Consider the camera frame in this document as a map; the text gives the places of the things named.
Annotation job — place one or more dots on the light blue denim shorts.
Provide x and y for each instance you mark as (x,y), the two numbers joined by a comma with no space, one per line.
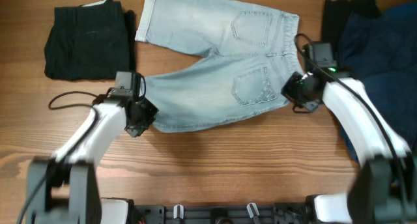
(246,54)

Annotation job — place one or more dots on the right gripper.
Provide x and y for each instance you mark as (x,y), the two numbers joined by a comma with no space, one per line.
(287,90)

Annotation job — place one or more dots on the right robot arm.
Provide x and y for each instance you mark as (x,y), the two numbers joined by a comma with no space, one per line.
(384,190)

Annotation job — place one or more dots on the folded black shorts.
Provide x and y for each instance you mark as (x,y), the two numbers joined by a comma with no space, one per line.
(91,42)

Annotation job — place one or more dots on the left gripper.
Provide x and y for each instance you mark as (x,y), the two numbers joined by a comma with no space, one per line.
(151,109)

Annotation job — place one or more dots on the dark blue garment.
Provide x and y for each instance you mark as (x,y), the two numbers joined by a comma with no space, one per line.
(381,52)

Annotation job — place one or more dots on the black garment under pile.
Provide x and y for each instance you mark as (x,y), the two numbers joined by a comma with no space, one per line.
(336,14)

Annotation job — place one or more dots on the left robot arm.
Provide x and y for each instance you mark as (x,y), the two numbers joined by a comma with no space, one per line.
(63,188)

